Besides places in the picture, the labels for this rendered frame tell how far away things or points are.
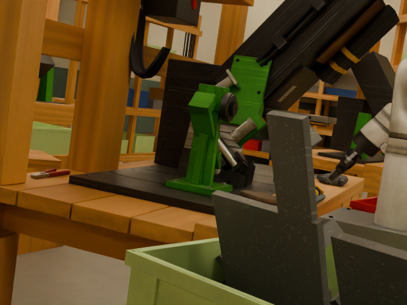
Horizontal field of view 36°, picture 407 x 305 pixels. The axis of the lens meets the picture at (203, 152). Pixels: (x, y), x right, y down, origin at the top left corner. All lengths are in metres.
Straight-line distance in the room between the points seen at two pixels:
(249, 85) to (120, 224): 0.72
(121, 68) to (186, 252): 1.09
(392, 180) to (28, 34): 0.83
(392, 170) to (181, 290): 0.66
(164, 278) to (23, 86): 0.85
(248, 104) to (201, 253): 1.06
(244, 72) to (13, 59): 0.72
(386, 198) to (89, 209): 0.59
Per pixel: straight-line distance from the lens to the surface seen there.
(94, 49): 1.76
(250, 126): 1.76
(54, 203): 1.36
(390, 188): 1.23
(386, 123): 1.69
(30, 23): 1.45
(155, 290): 0.69
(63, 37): 1.71
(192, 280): 0.65
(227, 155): 1.75
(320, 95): 10.67
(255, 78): 1.83
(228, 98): 1.55
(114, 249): 1.39
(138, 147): 8.07
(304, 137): 0.62
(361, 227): 1.21
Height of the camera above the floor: 1.15
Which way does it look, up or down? 5 degrees down
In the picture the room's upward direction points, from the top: 8 degrees clockwise
